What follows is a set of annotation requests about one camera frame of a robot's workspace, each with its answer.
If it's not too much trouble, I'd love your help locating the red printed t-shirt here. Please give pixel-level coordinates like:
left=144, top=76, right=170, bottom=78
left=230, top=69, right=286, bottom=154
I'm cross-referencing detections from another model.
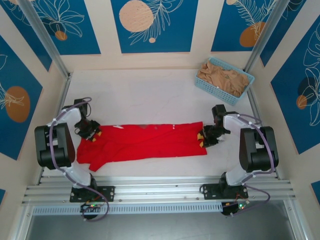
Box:
left=76, top=121, right=208, bottom=172

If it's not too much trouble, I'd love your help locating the light blue plastic basket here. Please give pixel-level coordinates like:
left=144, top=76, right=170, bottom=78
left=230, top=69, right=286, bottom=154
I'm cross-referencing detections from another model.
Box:
left=194, top=56, right=256, bottom=105

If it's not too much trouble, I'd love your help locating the tan t-shirt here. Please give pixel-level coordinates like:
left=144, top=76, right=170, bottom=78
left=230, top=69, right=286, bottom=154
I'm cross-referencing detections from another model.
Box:
left=197, top=61, right=250, bottom=98

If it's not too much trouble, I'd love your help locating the small black controller board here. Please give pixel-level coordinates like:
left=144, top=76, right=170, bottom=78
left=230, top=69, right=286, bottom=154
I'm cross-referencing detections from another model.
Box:
left=79, top=202, right=102, bottom=213
left=221, top=201, right=251, bottom=217

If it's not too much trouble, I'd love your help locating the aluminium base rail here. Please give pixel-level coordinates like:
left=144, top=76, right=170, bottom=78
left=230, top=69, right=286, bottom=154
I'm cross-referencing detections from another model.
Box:
left=21, top=174, right=297, bottom=205

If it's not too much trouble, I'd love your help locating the blue floral wall poster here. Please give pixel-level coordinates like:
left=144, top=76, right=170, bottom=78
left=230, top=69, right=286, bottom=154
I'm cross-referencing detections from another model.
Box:
left=0, top=4, right=53, bottom=73
left=211, top=0, right=278, bottom=53
left=24, top=0, right=102, bottom=56
left=110, top=0, right=200, bottom=54
left=0, top=34, right=43, bottom=161
left=259, top=0, right=320, bottom=67
left=271, top=17, right=320, bottom=155

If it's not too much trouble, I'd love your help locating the grey slotted cable duct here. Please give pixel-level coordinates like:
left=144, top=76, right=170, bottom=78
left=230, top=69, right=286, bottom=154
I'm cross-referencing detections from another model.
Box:
left=32, top=202, right=224, bottom=216

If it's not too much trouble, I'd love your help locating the aluminium frame post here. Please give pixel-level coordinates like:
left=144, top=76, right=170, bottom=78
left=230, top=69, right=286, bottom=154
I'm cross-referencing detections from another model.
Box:
left=17, top=0, right=72, bottom=81
left=243, top=0, right=291, bottom=76

